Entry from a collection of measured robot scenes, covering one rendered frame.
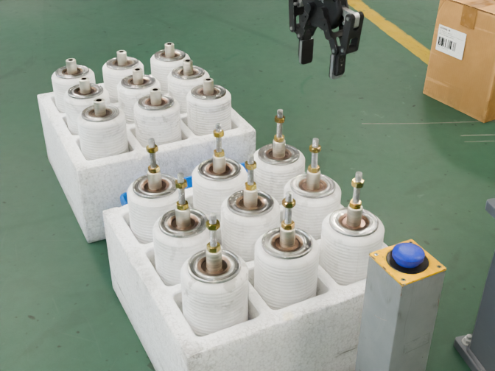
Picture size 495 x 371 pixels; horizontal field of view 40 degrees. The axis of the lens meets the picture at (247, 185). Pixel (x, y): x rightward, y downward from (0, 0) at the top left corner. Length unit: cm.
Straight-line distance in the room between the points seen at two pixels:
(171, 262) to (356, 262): 28
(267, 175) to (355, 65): 116
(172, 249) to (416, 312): 36
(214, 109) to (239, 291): 58
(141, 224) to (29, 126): 88
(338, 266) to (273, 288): 12
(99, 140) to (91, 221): 17
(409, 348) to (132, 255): 45
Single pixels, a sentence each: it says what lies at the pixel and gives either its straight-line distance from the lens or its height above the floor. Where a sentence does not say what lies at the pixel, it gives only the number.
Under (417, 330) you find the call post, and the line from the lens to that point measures 93.
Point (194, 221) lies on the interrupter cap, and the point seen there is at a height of 25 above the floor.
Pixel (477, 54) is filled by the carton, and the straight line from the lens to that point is 196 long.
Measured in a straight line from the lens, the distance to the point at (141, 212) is 112.
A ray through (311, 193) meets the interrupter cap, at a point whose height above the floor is 25.
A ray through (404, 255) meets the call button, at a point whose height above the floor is 33.
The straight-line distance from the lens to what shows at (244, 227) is 105.
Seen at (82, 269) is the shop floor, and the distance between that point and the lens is 138.
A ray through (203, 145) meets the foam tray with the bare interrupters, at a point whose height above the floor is 17.
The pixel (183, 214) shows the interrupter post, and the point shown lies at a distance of 102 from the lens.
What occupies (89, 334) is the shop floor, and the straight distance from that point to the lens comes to 124.
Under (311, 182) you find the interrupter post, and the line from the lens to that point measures 112.
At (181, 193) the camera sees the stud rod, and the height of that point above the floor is 31.
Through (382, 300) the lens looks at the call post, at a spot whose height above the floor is 26.
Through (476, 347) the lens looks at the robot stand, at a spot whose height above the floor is 4.
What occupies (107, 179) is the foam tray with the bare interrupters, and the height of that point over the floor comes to 14.
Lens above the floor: 85
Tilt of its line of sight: 32 degrees down
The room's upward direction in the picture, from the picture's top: straight up
